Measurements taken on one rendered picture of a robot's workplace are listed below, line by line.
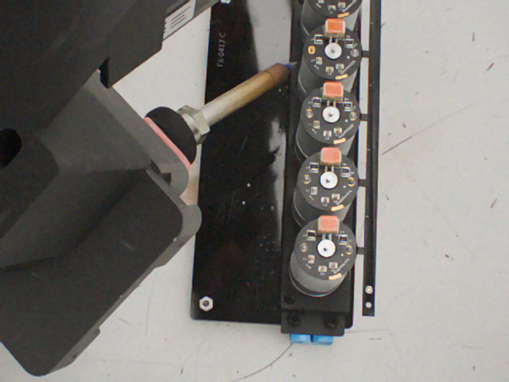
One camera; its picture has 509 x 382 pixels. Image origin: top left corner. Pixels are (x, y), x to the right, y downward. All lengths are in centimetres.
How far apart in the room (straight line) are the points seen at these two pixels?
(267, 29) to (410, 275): 13
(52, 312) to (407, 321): 23
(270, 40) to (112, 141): 25
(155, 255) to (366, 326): 22
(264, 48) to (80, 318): 24
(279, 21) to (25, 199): 29
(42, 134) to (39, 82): 1
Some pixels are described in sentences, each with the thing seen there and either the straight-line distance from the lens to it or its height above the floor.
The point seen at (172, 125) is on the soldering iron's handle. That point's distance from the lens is 38.
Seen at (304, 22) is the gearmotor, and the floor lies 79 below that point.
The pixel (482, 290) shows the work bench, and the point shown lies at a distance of 49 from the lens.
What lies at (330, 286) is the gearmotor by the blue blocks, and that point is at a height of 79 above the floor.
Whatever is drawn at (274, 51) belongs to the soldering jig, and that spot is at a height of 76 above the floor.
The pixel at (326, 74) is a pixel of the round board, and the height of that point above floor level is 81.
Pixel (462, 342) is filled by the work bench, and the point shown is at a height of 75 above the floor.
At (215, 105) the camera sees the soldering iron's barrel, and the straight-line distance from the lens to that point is 40.
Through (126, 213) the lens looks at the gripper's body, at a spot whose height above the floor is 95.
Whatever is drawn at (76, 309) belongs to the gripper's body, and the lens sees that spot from 29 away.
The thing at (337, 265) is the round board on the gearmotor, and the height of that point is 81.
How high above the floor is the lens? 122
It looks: 75 degrees down
